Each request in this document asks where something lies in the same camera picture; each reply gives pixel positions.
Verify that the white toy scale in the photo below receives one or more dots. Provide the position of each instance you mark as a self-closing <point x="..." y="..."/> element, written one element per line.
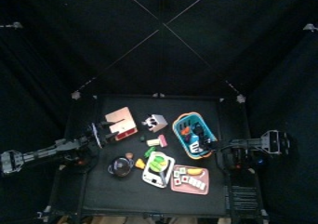
<point x="155" y="176"/>

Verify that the pink and white box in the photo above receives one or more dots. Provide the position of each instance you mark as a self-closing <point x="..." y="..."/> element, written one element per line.
<point x="120" y="123"/>

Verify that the metal frame bracket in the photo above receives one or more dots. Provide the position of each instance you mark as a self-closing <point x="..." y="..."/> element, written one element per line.
<point x="309" y="27"/>
<point x="75" y="94"/>
<point x="241" y="98"/>
<point x="156" y="94"/>

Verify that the black toy pot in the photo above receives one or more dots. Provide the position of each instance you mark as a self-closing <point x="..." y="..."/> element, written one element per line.
<point x="120" y="166"/>

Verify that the orange toy in basket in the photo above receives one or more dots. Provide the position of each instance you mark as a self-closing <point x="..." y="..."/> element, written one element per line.
<point x="185" y="130"/>

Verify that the small dark green toy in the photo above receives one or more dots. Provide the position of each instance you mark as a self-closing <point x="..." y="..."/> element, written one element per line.
<point x="143" y="138"/>

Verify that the blue basket with orange rim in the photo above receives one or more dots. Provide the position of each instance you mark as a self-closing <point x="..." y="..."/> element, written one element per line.
<point x="182" y="141"/>

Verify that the pink tray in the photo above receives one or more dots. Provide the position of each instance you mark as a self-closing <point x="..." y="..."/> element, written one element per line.
<point x="191" y="186"/>

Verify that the pink toy block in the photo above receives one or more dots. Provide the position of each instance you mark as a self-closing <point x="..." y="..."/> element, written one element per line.
<point x="162" y="140"/>

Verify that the green toy vegetable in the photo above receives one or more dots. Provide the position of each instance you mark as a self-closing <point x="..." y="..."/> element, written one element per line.
<point x="150" y="152"/>

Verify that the orange toy bread roll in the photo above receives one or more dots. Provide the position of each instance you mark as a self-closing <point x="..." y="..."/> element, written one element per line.
<point x="194" y="171"/>

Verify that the brown toy egg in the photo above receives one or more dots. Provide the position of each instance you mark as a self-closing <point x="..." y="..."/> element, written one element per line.
<point x="130" y="155"/>

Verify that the cow print milk carton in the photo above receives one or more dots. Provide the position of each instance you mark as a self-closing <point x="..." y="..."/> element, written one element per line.
<point x="155" y="122"/>

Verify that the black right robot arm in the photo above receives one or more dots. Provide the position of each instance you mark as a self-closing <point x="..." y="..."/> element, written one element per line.
<point x="257" y="144"/>

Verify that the white text label sticker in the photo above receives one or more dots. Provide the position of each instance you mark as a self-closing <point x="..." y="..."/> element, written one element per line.
<point x="243" y="197"/>

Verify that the white toy sushi piece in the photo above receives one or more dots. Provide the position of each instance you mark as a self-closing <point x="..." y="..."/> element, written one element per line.
<point x="185" y="178"/>
<point x="176" y="181"/>
<point x="191" y="181"/>
<point x="202" y="186"/>
<point x="176" y="173"/>
<point x="197" y="183"/>

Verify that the green toy lettuce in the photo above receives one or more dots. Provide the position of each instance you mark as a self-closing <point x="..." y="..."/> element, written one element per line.
<point x="158" y="164"/>

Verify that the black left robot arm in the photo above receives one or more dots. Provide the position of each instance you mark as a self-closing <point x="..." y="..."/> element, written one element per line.
<point x="46" y="150"/>

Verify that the pale yellow toy block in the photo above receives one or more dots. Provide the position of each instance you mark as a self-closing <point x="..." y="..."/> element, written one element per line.
<point x="152" y="142"/>

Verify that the orange toy wedge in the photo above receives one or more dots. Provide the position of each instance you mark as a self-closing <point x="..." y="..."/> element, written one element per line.
<point x="139" y="163"/>

